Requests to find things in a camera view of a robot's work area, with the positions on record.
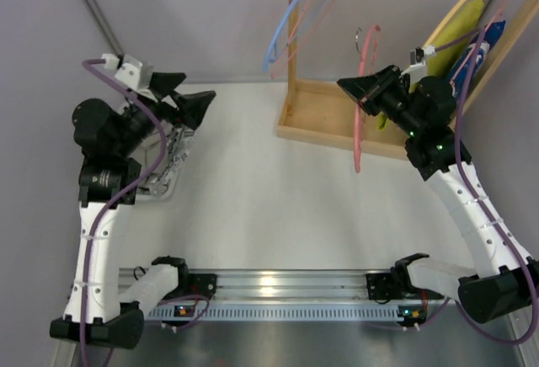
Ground pink trouser hanger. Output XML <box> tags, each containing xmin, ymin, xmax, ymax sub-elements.
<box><xmin>353</xmin><ymin>24</ymin><xmax>382</xmax><ymax>173</ymax></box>

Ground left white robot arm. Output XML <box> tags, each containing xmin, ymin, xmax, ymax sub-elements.
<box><xmin>50</xmin><ymin>62</ymin><xmax>216</xmax><ymax>349</ymax></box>

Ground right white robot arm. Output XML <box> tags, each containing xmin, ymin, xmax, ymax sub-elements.
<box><xmin>337</xmin><ymin>66</ymin><xmax>538</xmax><ymax>324</ymax></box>

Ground blue patterned trousers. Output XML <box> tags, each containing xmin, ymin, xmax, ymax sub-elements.
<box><xmin>446</xmin><ymin>20</ymin><xmax>506</xmax><ymax>98</ymax></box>

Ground green trousers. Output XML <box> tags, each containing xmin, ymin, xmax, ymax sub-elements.
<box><xmin>375</xmin><ymin>0</ymin><xmax>485</xmax><ymax>132</ymax></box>

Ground blue hanger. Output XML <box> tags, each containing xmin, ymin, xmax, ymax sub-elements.
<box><xmin>260</xmin><ymin>0</ymin><xmax>348</xmax><ymax>73</ymax></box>

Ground pink hanger right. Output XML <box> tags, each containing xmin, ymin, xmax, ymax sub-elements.
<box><xmin>450</xmin><ymin>0</ymin><xmax>531</xmax><ymax>86</ymax></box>

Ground wooden clothes rack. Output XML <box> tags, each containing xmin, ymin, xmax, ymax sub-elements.
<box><xmin>275</xmin><ymin>0</ymin><xmax>539</xmax><ymax>162</ymax></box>

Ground black white printed cloth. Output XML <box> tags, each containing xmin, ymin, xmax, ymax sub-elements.
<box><xmin>136</xmin><ymin>124</ymin><xmax>195</xmax><ymax>173</ymax></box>

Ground white plastic basket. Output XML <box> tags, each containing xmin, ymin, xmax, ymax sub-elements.
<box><xmin>136</xmin><ymin>165</ymin><xmax>179</xmax><ymax>201</ymax></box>

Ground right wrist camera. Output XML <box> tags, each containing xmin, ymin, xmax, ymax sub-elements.
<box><xmin>401</xmin><ymin>45</ymin><xmax>436</xmax><ymax>82</ymax></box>

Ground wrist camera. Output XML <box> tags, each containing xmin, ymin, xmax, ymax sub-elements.
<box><xmin>401</xmin><ymin>45</ymin><xmax>436</xmax><ymax>82</ymax></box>
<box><xmin>101</xmin><ymin>53</ymin><xmax>154</xmax><ymax>92</ymax></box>

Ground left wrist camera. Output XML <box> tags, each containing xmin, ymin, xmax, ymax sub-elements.
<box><xmin>101</xmin><ymin>53</ymin><xmax>154</xmax><ymax>92</ymax></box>

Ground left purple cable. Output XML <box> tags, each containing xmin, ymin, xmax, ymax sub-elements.
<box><xmin>79</xmin><ymin>58</ymin><xmax>211</xmax><ymax>367</ymax></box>

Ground pink wire hanger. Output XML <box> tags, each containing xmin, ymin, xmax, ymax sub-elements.
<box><xmin>269</xmin><ymin>0</ymin><xmax>350</xmax><ymax>81</ymax></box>

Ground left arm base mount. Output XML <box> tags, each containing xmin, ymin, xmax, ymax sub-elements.
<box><xmin>179</xmin><ymin>273</ymin><xmax>217</xmax><ymax>299</ymax></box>

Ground aluminium rail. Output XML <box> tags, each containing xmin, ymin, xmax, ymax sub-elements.
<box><xmin>117</xmin><ymin>269</ymin><xmax>447</xmax><ymax>301</ymax></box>

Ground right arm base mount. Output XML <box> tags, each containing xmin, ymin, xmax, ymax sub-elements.
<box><xmin>366</xmin><ymin>272</ymin><xmax>443</xmax><ymax>303</ymax></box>

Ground slotted cable duct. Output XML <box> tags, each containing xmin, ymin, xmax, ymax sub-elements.
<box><xmin>146</xmin><ymin>301</ymin><xmax>426</xmax><ymax>322</ymax></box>

